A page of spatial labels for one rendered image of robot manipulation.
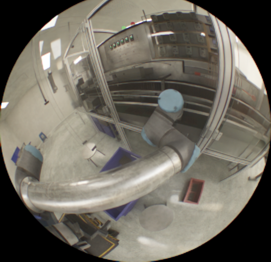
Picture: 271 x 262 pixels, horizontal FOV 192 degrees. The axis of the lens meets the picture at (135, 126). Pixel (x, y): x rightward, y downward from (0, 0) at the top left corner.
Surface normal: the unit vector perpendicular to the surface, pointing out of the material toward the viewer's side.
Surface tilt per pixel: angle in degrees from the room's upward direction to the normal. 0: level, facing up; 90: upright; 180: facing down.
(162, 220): 0
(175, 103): 40
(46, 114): 90
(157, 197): 0
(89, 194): 22
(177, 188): 0
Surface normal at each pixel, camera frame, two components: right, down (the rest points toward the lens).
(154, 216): -0.18, -0.74
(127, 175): 0.02, -0.83
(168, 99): -0.48, -0.16
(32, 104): 0.82, 0.25
